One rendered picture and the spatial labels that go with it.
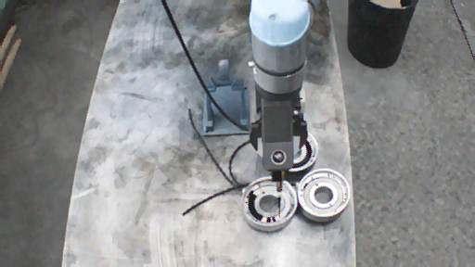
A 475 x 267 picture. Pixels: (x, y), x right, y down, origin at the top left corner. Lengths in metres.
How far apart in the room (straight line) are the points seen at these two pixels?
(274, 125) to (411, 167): 1.35
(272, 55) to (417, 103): 1.64
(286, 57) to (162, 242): 0.48
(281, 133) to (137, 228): 0.40
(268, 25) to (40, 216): 1.60
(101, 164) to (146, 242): 0.22
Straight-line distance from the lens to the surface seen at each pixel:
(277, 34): 0.63
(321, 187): 1.00
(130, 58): 1.27
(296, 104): 0.79
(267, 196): 0.99
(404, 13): 2.06
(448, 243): 1.96
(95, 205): 1.06
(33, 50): 2.70
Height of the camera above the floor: 1.70
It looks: 56 degrees down
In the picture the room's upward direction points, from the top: 5 degrees counter-clockwise
